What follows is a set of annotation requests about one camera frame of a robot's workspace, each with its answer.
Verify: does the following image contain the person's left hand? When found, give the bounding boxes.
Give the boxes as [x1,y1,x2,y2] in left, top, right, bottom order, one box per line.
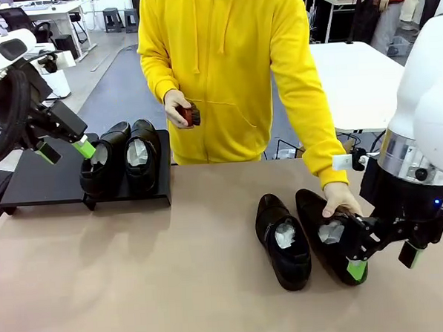
[321,180,363,218]

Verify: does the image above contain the person's left forearm yellow sleeve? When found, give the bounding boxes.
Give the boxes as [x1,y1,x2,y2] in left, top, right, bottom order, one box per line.
[288,100,352,192]

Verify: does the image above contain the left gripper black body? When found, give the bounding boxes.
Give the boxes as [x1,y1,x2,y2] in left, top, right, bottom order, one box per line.
[25,65,56,121]

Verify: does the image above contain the person red shirt grey trousers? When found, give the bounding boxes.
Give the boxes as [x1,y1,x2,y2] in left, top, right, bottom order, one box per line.
[367,0,413,57]

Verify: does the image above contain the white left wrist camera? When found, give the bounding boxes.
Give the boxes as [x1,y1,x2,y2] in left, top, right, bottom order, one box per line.
[36,50,77,75]

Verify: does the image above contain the white air purifier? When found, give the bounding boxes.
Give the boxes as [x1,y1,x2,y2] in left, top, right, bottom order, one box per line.
[37,68,72,100]

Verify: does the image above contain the black office chair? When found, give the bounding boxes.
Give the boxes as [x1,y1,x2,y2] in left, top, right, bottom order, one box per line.
[0,5,55,47]

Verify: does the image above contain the reddish wooden shoe brush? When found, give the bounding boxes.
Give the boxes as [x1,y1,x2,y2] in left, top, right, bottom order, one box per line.
[177,102,203,128]

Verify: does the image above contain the person's right hand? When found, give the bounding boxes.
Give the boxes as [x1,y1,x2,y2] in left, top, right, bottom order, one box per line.
[164,88,194,129]

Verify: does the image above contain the grey step stool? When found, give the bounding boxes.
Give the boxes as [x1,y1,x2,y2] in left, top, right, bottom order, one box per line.
[102,7,122,34]
[123,8,140,33]

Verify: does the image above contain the person's right forearm yellow sleeve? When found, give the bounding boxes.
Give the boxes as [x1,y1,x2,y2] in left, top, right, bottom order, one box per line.
[140,58,184,106]

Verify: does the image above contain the white office desk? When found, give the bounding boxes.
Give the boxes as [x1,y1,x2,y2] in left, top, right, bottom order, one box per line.
[0,0,98,67]

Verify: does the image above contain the black computer tower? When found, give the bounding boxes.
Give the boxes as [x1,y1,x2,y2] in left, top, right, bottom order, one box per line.
[54,33,79,62]

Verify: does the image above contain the black corrugated cable hose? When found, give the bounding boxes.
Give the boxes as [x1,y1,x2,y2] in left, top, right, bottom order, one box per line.
[0,66,35,171]

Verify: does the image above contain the white rectangular table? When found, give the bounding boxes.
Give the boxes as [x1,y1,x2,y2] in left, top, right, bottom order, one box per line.
[307,39,410,136]

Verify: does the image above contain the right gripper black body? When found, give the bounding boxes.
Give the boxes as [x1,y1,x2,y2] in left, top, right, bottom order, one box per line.
[358,154,443,247]

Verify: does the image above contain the grey plastic bin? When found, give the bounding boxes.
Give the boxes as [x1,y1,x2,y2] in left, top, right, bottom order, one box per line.
[385,35,412,57]

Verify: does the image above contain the black leather shoe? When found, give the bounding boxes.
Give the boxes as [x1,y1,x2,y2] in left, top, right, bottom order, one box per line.
[253,191,313,293]
[121,118,165,197]
[76,121,136,200]
[295,185,370,290]

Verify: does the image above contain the white paper shoe stuffing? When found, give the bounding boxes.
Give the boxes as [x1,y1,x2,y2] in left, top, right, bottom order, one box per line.
[317,219,346,246]
[89,139,113,167]
[274,221,297,250]
[125,138,150,167]

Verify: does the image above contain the person torso yellow hoodie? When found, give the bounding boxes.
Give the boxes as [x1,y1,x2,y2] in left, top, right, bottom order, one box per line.
[134,0,318,168]

